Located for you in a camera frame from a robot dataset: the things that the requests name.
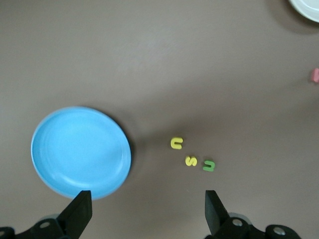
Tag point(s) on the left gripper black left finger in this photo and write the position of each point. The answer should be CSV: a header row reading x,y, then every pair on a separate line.
x,y
74,214

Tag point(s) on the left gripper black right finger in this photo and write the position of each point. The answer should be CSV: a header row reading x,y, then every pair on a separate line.
x,y
216,216

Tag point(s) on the green foam letter n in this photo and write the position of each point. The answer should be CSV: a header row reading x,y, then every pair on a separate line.
x,y
204,165

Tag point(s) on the yellow foam letter s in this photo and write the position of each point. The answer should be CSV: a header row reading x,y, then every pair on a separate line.
x,y
191,161

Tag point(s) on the yellow foam letter u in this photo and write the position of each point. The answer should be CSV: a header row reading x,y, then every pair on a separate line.
x,y
173,143

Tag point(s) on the blue plate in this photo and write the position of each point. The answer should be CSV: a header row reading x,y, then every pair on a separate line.
x,y
79,152

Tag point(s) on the brown table cover mat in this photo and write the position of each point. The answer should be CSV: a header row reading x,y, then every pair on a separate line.
x,y
149,62

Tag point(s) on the pink foam letter w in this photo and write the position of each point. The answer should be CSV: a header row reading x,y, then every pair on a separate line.
x,y
316,76

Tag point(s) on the beige plate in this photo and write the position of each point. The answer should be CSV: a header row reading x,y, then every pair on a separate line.
x,y
306,10

